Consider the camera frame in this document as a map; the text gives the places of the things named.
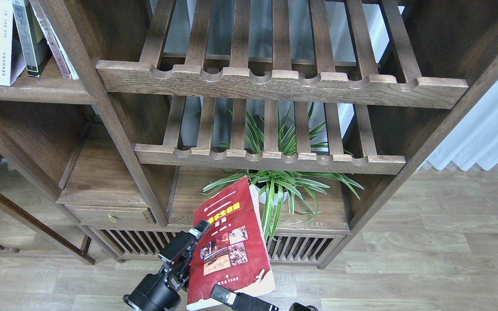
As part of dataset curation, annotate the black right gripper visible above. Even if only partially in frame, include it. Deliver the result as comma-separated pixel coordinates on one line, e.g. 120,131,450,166
210,285,318,311

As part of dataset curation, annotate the white curtain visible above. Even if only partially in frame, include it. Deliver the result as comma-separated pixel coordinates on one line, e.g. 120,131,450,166
425,81,498,171

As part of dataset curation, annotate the dark wooden bookshelf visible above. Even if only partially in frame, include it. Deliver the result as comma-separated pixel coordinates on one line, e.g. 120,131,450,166
0,0,498,269

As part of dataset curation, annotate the brass drawer knob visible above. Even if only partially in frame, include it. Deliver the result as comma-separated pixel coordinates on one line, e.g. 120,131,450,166
108,214,118,223

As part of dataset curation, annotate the thin book white spine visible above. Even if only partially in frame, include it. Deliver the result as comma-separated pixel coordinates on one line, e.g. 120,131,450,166
30,0,79,79

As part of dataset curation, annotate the wooden furniture at left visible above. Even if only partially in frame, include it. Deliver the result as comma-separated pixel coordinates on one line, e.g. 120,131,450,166
0,155,96,265

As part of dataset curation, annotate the white plant pot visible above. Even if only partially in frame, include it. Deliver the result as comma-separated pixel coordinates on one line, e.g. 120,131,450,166
255,181,289,206

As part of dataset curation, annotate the green spider plant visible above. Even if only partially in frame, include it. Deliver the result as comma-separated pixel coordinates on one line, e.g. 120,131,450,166
201,102,365,241

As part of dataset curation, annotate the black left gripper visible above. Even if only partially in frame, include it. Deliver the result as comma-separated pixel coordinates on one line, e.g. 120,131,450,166
123,220,210,311

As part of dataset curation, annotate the green black cover book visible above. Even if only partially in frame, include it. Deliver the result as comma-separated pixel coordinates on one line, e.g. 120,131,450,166
12,0,50,77

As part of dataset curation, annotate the red cover book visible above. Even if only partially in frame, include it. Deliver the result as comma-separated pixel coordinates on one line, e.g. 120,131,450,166
186,176,275,311

